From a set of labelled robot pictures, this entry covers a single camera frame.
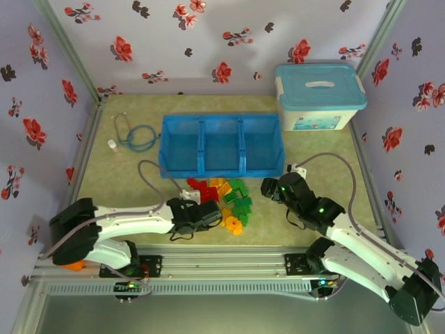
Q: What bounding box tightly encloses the yellow round gear lego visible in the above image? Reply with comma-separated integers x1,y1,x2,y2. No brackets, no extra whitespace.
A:
223,214,245,237

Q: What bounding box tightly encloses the blue three-compartment bin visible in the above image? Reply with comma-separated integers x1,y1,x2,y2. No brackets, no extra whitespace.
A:
159,113,286,180

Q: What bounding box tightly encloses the small circuit board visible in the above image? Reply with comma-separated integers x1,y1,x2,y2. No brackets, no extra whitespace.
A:
114,281,144,294
311,278,339,296

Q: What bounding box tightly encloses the white storage box blue lid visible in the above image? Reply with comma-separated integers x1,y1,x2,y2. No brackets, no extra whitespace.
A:
275,63,369,132

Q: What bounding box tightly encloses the teal stethoscope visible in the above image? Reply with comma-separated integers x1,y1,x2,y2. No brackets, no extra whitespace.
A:
111,111,161,153

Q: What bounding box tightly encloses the orange plastic cup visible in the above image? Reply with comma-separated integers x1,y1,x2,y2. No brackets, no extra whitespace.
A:
51,260,86,273

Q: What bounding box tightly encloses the thin black right gripper cable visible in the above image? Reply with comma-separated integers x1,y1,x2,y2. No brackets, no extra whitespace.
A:
284,204,307,231

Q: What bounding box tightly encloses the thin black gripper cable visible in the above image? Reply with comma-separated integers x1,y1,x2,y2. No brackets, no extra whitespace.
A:
284,204,307,231
169,228,195,243

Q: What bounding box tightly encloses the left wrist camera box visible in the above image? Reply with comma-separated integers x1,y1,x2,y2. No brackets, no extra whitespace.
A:
178,189,203,205

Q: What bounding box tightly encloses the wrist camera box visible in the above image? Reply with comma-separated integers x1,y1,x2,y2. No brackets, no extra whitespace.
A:
287,162,309,177
178,189,203,205

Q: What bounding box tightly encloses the thin black left gripper cable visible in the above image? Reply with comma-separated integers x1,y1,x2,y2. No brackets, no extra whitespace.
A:
169,228,195,243

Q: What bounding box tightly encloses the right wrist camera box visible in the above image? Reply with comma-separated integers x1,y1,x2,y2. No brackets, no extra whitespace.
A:
287,162,309,177

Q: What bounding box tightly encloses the wide aluminium mounting rail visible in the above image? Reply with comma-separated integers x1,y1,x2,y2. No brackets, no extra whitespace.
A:
34,244,406,279

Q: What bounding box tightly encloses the grey right arm cable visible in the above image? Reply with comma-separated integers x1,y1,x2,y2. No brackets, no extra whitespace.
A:
293,152,445,312

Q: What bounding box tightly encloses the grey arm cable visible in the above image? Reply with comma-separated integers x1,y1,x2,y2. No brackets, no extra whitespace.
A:
40,159,185,260
293,152,445,312

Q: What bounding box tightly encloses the grey slotted cable duct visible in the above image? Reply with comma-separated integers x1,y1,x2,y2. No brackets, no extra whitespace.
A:
44,280,312,296

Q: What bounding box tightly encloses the aluminium table side rail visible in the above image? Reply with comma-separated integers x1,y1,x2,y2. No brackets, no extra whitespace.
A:
62,95,107,246
348,120,396,250

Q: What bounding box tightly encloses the grey left arm cable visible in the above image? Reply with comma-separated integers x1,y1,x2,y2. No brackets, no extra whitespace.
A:
40,159,185,260

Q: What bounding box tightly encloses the grey left base cable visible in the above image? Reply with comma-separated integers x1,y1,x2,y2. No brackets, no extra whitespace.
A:
117,273,156,303

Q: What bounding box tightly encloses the grey base cable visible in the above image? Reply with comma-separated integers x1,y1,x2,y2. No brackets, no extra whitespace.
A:
312,274,348,302
117,273,156,303

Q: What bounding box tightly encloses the grey right base cable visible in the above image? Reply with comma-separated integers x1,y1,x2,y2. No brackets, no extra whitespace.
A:
312,274,348,302

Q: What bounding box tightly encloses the aluminium frame post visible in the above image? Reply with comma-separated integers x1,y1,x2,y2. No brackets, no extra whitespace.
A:
356,0,407,79
33,0,105,105

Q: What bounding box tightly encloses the aluminium frame leg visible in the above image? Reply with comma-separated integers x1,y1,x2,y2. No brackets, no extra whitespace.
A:
10,278,49,334

